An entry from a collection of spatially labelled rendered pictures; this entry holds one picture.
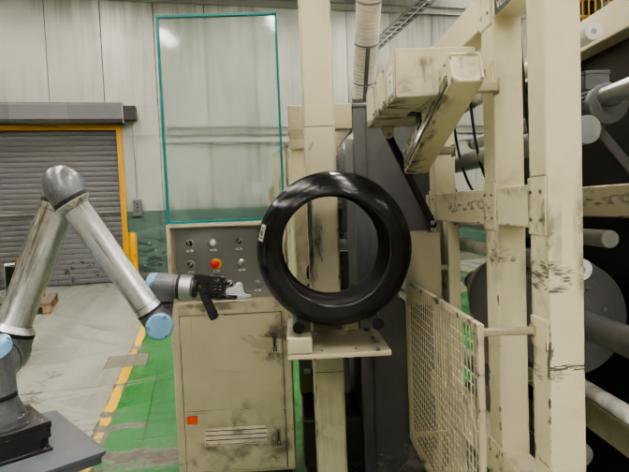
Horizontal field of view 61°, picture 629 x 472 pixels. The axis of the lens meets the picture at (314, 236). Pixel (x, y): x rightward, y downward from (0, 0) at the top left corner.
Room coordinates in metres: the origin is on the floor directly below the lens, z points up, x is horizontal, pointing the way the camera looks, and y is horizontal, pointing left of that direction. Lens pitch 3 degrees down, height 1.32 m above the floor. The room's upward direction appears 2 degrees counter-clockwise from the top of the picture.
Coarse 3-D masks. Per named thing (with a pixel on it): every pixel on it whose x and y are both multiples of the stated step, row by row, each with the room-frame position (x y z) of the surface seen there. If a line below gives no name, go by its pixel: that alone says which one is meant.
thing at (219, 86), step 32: (160, 32) 2.46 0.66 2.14; (192, 32) 2.47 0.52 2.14; (224, 32) 2.47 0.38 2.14; (256, 32) 2.48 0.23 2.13; (160, 64) 2.46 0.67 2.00; (192, 64) 2.47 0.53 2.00; (224, 64) 2.47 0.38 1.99; (256, 64) 2.48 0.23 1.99; (160, 96) 2.46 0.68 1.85; (192, 96) 2.47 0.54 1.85; (224, 96) 2.47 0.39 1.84; (256, 96) 2.48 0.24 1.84; (192, 128) 2.47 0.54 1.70; (224, 128) 2.47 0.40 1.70; (256, 128) 2.48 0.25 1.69; (192, 160) 2.47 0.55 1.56; (224, 160) 2.47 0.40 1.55; (256, 160) 2.48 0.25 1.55; (192, 192) 2.47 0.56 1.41; (224, 192) 2.47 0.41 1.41; (256, 192) 2.48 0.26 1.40
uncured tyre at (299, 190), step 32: (288, 192) 1.86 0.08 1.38; (320, 192) 1.83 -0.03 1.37; (352, 192) 1.84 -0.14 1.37; (384, 192) 1.88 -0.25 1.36; (384, 224) 1.86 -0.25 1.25; (384, 256) 2.11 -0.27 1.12; (288, 288) 1.83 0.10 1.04; (352, 288) 2.11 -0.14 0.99; (384, 288) 1.84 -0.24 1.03; (320, 320) 1.86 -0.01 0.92; (352, 320) 1.87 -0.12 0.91
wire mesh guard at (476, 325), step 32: (416, 288) 2.05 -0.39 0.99; (416, 320) 2.10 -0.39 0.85; (448, 352) 1.65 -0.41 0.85; (480, 352) 1.36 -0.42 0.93; (416, 384) 2.13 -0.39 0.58; (480, 384) 1.36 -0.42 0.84; (480, 416) 1.36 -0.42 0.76; (416, 448) 2.13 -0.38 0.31; (448, 448) 1.68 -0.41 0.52; (480, 448) 1.36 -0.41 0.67
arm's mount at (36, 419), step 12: (36, 420) 1.62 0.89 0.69; (48, 420) 1.61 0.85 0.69; (12, 432) 1.54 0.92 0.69; (24, 432) 1.56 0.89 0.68; (36, 432) 1.58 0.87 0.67; (48, 432) 1.61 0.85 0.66; (0, 444) 1.52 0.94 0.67; (12, 444) 1.54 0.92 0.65; (24, 444) 1.56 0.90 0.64; (36, 444) 1.58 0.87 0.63; (48, 444) 1.61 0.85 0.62; (0, 456) 1.52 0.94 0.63; (12, 456) 1.54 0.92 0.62; (24, 456) 1.56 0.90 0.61
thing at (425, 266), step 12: (420, 240) 2.16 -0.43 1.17; (432, 240) 2.16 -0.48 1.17; (420, 252) 2.16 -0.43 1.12; (432, 252) 2.16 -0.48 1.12; (420, 264) 2.16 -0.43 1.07; (432, 264) 2.16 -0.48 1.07; (408, 276) 2.16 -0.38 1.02; (420, 276) 2.16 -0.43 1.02; (432, 276) 2.16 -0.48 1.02; (408, 288) 2.16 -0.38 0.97; (432, 288) 2.16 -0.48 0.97; (408, 300) 2.16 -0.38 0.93; (420, 300) 2.16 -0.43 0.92
